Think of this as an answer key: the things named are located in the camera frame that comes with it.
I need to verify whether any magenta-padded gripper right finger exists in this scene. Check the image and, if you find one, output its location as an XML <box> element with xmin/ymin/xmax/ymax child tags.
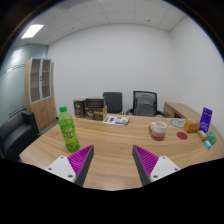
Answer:
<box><xmin>132</xmin><ymin>144</ymin><xmax>181</xmax><ymax>186</ymax></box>

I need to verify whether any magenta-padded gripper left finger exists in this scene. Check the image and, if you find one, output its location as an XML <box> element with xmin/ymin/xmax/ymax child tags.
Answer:
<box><xmin>44</xmin><ymin>143</ymin><xmax>95</xmax><ymax>187</ymax></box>

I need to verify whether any green drink bottle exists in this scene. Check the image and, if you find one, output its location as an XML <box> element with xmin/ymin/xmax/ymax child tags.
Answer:
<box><xmin>58</xmin><ymin>105</ymin><xmax>81</xmax><ymax>153</ymax></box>

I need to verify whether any white and brown mug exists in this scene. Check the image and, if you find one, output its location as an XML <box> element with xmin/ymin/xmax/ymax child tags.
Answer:
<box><xmin>148</xmin><ymin>120</ymin><xmax>168</xmax><ymax>142</ymax></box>

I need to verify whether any small blue packet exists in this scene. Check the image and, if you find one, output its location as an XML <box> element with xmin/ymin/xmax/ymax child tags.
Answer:
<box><xmin>203</xmin><ymin>139</ymin><xmax>213</xmax><ymax>150</ymax></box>

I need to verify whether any tan labelled packet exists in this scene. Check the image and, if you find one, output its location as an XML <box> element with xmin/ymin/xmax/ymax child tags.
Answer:
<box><xmin>196</xmin><ymin>129</ymin><xmax>209</xmax><ymax>141</ymax></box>

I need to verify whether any green flat packet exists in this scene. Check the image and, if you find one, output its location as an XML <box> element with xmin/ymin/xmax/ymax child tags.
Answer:
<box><xmin>205</xmin><ymin>130</ymin><xmax>218</xmax><ymax>145</ymax></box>

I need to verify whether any black leather sofa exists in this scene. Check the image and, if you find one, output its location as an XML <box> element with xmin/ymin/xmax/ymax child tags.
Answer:
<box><xmin>0</xmin><ymin>109</ymin><xmax>40</xmax><ymax>163</ymax></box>

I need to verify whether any wooden side desk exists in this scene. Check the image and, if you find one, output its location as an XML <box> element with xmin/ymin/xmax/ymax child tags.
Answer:
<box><xmin>163</xmin><ymin>101</ymin><xmax>202</xmax><ymax>123</ymax></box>

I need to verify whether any tall dark brown box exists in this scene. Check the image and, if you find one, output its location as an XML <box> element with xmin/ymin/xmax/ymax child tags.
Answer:
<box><xmin>73</xmin><ymin>98</ymin><xmax>87</xmax><ymax>119</ymax></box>

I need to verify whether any purple standing pouch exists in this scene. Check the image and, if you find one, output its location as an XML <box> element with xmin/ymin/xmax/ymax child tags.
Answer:
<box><xmin>199</xmin><ymin>106</ymin><xmax>214</xmax><ymax>133</ymax></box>

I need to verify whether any brown cardboard box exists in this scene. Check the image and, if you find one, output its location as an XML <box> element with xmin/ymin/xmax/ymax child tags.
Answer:
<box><xmin>84</xmin><ymin>105</ymin><xmax>108</xmax><ymax>122</ymax></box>

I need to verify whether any black mesh office chair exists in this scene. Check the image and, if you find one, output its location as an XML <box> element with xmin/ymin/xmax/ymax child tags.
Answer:
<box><xmin>125</xmin><ymin>90</ymin><xmax>168</xmax><ymax>118</ymax></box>

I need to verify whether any white printed leaflet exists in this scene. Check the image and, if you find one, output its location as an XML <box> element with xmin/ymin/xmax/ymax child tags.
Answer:
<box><xmin>102</xmin><ymin>115</ymin><xmax>131</xmax><ymax>126</ymax></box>

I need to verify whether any wooden cabinet with glass doors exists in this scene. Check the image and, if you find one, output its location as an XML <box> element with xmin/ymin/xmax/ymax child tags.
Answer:
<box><xmin>23</xmin><ymin>57</ymin><xmax>57</xmax><ymax>132</ymax></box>

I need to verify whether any dark padded office chair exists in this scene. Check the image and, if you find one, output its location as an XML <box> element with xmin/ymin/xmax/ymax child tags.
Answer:
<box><xmin>102</xmin><ymin>91</ymin><xmax>124</xmax><ymax>115</ymax></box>

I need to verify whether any rectangular ceiling light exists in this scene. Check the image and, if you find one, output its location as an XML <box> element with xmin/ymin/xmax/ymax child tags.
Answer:
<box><xmin>21</xmin><ymin>23</ymin><xmax>45</xmax><ymax>40</ymax></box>

